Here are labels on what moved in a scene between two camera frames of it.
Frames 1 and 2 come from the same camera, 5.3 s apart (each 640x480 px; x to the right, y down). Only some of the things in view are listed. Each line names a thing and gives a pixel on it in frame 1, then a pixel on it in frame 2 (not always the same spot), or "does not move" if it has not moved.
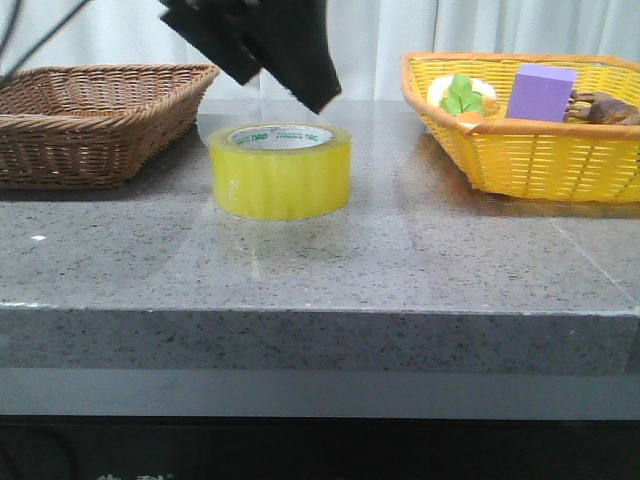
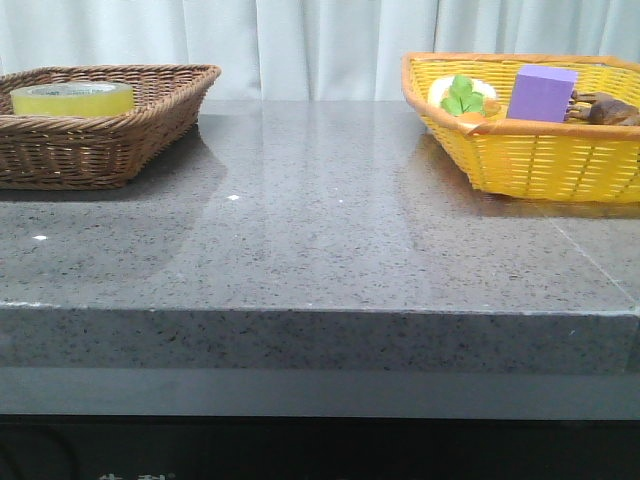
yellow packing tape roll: [280, 170] to [72, 98]
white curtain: [370, 37] does not move
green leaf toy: [461, 98] does not move
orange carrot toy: [490, 108] does not move
